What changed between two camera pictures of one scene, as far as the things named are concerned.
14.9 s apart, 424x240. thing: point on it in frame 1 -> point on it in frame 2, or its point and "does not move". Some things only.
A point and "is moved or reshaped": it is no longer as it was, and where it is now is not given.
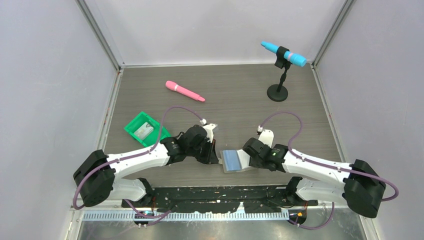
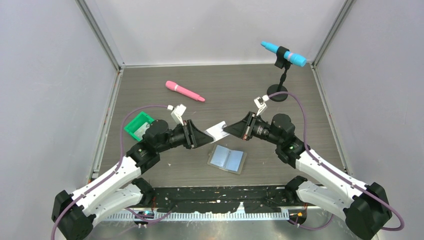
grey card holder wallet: (235, 160) is moved or reshaped
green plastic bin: (146, 130) does not move
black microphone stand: (279, 92) does not move
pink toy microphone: (172, 85) does not move
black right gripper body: (256, 162) -> (257, 129)
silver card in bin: (143, 131) does not move
